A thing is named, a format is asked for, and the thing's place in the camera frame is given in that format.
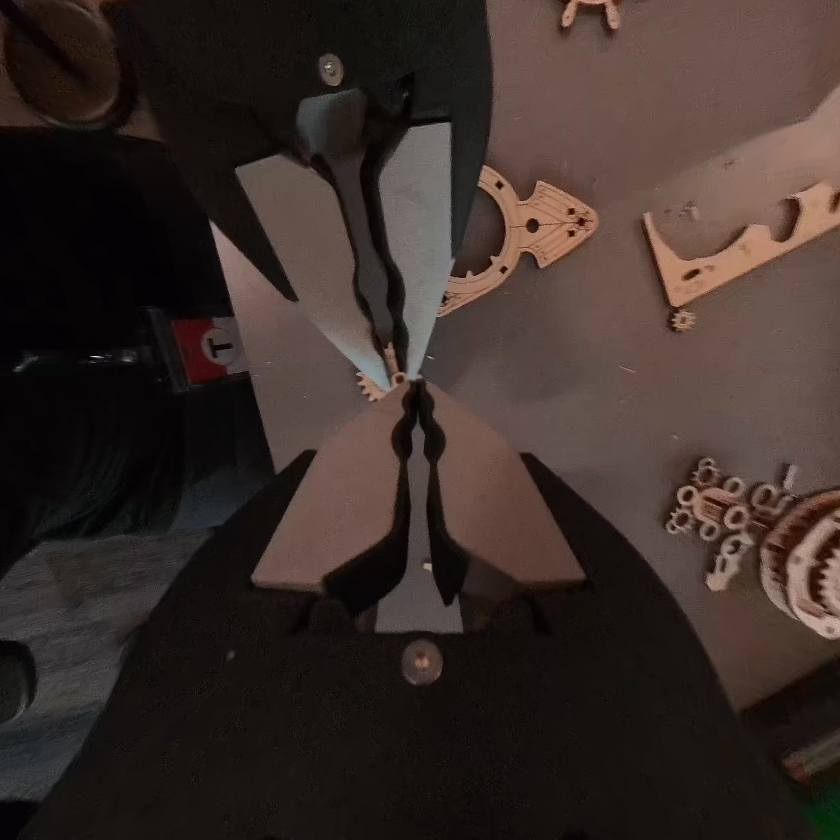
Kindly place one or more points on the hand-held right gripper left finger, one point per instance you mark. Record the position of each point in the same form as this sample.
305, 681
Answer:
341, 518

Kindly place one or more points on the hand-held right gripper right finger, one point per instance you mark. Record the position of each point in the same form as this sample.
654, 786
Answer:
499, 518

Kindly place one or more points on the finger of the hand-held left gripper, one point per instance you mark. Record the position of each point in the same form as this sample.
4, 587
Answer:
289, 216
423, 210

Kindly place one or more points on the wooden axle pin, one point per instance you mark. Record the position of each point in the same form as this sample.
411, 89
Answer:
392, 358

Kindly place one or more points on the wooden gear model assembly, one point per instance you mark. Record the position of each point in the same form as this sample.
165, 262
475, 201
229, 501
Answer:
807, 564

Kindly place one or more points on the person's left hand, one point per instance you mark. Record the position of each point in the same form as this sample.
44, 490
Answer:
59, 59

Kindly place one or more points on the red badge in holder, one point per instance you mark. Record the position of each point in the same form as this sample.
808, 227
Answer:
203, 354

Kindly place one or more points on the small wooden gear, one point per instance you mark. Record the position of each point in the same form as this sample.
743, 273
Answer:
674, 320

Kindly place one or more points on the wooden ship wheel piece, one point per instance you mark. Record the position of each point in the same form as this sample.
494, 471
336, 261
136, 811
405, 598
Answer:
611, 14

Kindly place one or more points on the wooden scalloped strip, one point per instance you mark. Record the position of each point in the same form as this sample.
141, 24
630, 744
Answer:
695, 262

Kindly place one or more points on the small wooden connector piece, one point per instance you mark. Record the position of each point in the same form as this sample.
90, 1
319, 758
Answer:
790, 475

